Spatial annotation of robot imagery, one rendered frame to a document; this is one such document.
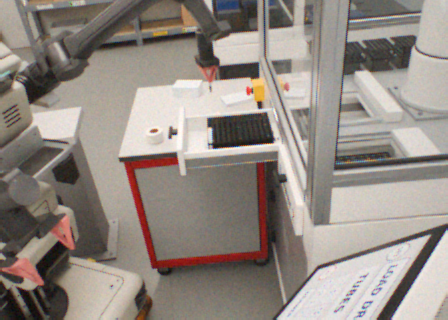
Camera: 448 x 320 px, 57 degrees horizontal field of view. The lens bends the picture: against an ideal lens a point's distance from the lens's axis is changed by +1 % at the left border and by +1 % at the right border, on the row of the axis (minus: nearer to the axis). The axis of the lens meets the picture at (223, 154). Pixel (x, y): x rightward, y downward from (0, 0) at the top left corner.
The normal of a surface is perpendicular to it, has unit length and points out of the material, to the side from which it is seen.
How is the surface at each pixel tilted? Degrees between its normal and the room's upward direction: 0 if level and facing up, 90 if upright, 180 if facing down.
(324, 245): 90
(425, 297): 40
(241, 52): 90
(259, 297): 0
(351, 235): 90
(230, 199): 90
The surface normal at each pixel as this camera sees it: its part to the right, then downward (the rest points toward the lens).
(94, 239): 0.16, 0.55
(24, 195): 0.79, -0.25
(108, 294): -0.08, -0.82
